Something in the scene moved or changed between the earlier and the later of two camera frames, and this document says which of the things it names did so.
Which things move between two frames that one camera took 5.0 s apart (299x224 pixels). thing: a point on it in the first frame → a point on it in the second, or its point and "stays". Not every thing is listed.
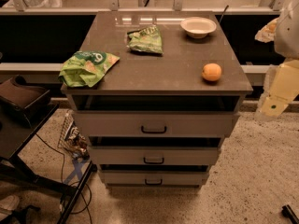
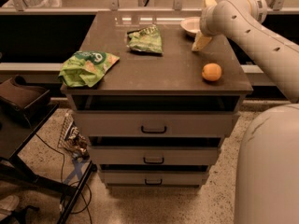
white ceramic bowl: (197, 27) stays
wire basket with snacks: (71, 140) stays
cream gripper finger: (273, 106) → (200, 41)
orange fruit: (211, 72) stays
